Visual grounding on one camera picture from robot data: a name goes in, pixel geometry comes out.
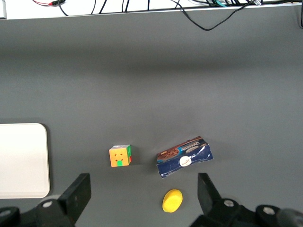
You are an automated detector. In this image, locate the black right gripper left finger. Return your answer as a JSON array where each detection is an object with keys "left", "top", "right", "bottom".
[{"left": 0, "top": 173, "right": 92, "bottom": 227}]

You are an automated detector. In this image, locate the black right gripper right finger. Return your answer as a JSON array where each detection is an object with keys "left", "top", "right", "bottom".
[{"left": 189, "top": 173, "right": 303, "bottom": 227}]

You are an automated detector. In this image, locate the blue chocolate cookie box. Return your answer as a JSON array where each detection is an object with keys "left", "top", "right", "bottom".
[{"left": 156, "top": 136, "right": 214, "bottom": 179}]

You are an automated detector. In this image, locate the white plastic tray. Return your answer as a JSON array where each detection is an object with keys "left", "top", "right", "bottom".
[{"left": 0, "top": 122, "right": 51, "bottom": 199}]

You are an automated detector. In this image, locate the yellow lemon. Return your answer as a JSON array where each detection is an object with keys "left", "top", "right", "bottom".
[{"left": 162, "top": 188, "right": 183, "bottom": 213}]

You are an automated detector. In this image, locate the orange green puzzle cube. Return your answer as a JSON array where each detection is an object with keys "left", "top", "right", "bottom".
[{"left": 109, "top": 144, "right": 133, "bottom": 168}]

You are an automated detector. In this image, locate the long looping black cable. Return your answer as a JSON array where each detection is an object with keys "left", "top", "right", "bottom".
[{"left": 170, "top": 0, "right": 258, "bottom": 31}]

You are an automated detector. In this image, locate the red thin cable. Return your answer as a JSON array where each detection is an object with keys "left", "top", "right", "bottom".
[{"left": 32, "top": 0, "right": 60, "bottom": 7}]

